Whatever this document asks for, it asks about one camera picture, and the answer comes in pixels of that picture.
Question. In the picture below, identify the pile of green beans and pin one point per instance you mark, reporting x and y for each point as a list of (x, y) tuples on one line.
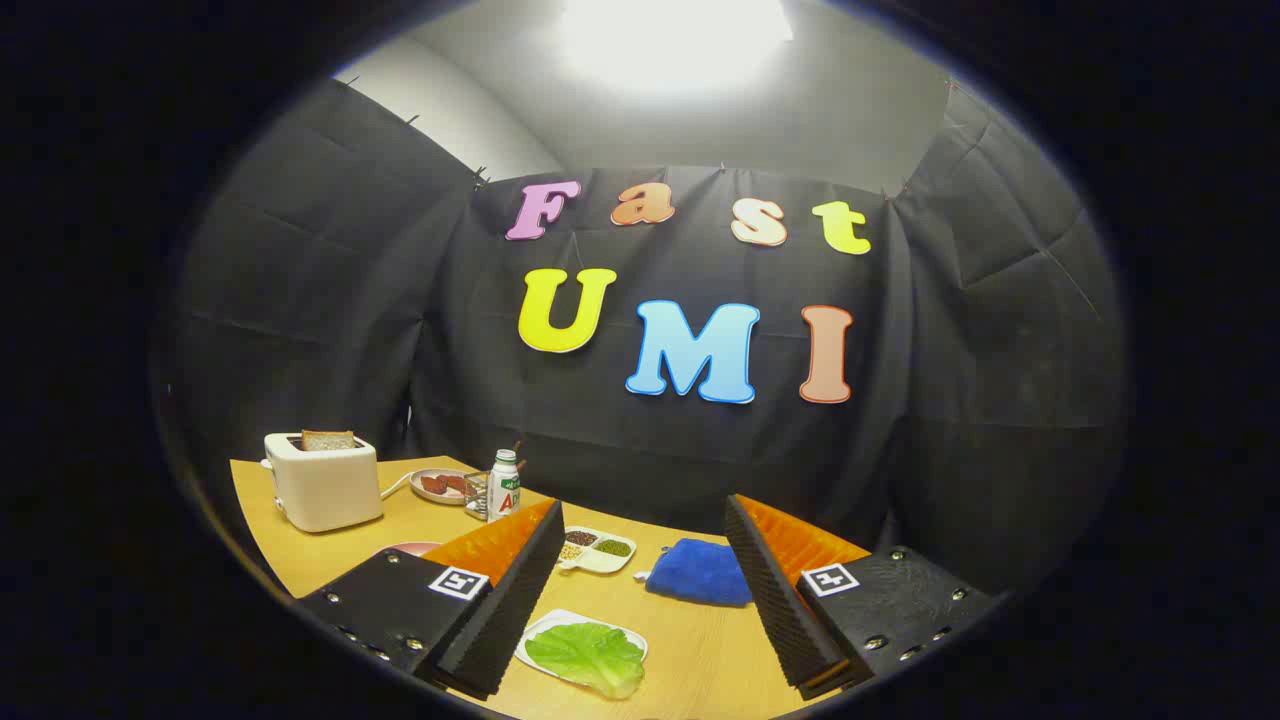
[(613, 548)]

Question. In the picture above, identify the white divided tray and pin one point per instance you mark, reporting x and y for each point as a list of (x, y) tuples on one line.
[(600, 563)]

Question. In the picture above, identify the white drink bottle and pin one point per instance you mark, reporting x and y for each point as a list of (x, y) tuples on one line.
[(503, 495)]

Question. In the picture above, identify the blue towel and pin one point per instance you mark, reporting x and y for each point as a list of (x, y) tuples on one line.
[(700, 575)]

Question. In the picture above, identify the small round white plate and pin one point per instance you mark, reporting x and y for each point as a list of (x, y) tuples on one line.
[(440, 500)]

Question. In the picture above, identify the black backdrop cloth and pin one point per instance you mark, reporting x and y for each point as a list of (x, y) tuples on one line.
[(680, 460)]

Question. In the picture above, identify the pink round plate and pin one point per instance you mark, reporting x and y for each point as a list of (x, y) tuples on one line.
[(410, 548)]

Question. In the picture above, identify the white rectangular plate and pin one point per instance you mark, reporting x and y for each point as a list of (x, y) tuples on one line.
[(545, 628)]

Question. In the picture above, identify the white toaster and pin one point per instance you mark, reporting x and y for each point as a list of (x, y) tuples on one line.
[(325, 490)]

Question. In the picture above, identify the green lettuce leaf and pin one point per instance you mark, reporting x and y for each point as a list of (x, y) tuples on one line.
[(585, 655)]

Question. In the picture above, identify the pile of dark beans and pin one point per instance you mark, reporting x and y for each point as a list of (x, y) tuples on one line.
[(581, 538)]

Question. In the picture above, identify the red meat slices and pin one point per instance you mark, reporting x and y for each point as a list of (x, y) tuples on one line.
[(435, 485)]

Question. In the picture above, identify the toasted bread slice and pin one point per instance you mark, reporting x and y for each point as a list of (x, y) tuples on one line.
[(328, 440)]

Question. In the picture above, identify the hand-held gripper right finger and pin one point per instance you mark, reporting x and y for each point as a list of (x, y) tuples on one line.
[(780, 600)]

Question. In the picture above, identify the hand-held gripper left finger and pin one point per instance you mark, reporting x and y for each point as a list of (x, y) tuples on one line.
[(510, 610)]

